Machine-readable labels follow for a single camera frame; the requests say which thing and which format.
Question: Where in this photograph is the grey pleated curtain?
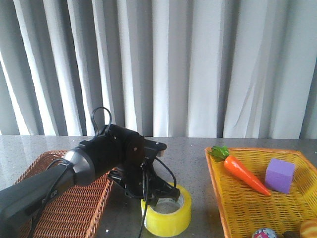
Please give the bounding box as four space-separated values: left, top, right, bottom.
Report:
0 0 317 139

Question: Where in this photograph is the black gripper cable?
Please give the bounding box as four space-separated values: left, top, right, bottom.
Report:
29 107 177 238

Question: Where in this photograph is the yellow woven basket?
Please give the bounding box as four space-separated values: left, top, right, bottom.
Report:
205 147 317 238

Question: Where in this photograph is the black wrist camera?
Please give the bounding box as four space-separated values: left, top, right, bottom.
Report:
144 139 167 157

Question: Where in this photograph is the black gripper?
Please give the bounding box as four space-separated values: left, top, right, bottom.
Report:
79 124 180 207

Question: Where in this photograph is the toy bread loaf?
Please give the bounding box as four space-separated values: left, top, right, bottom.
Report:
300 219 317 238

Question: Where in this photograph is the colourful printed ball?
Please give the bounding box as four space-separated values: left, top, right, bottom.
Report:
252 228 277 238

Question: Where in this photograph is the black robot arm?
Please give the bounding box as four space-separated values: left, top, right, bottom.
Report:
0 124 180 238

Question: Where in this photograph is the orange toy carrot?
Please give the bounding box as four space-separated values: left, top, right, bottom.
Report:
209 146 271 196

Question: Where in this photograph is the dark brown toy piece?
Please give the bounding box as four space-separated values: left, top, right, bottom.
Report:
282 231 300 238

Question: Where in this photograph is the yellow tape roll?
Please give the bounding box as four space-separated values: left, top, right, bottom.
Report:
140 184 192 238

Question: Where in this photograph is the purple foam cube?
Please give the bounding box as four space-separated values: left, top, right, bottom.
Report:
265 158 296 194

